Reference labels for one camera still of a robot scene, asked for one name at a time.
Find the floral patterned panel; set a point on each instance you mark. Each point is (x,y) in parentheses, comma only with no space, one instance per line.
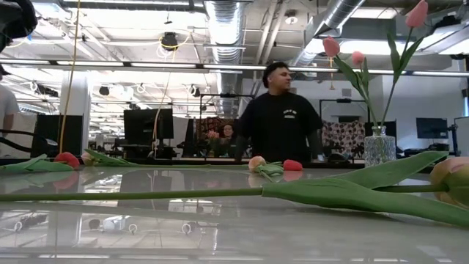
(344,135)

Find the red artificial tulip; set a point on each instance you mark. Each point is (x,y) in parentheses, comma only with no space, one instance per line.
(292,165)
(67,160)

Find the black monitor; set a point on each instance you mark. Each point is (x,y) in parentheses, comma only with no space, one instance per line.
(432,127)
(148,126)
(56,133)

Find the clear glass vase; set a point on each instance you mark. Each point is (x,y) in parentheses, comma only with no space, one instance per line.
(379,148)

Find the long ceiling light strip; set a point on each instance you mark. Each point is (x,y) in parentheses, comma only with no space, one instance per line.
(165,65)

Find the person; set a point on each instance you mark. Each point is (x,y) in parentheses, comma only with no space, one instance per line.
(278,117)
(5,106)
(228,132)

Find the black round ceiling device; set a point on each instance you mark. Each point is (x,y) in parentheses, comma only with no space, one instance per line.
(169,40)

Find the silver ceiling duct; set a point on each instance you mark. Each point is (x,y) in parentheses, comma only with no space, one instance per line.
(225,36)
(337,14)

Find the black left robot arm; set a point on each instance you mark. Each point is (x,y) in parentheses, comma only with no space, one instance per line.
(16,18)

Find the pink artificial tulip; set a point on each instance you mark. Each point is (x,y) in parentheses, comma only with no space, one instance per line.
(256,163)
(358,58)
(329,194)
(417,14)
(331,46)
(88,158)

